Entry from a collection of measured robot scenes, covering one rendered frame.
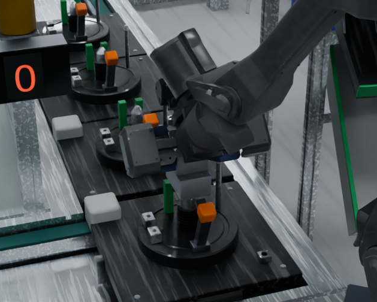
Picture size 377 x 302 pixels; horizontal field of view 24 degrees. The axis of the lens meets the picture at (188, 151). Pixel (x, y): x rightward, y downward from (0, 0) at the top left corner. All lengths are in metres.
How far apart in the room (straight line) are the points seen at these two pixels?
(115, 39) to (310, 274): 0.83
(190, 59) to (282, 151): 0.68
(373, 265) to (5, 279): 0.58
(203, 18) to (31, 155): 1.07
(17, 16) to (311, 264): 0.51
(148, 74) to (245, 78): 0.79
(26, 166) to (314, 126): 0.41
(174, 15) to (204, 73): 1.29
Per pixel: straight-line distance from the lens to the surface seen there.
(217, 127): 0.97
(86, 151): 1.43
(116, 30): 1.88
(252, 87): 0.90
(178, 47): 0.99
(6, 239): 1.28
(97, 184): 1.34
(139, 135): 1.06
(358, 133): 1.24
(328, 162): 1.62
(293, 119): 1.76
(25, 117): 1.22
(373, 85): 1.11
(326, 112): 1.25
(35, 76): 1.14
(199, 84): 0.94
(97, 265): 1.19
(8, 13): 1.11
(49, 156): 1.44
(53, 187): 1.36
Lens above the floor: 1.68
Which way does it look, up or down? 30 degrees down
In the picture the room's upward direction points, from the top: straight up
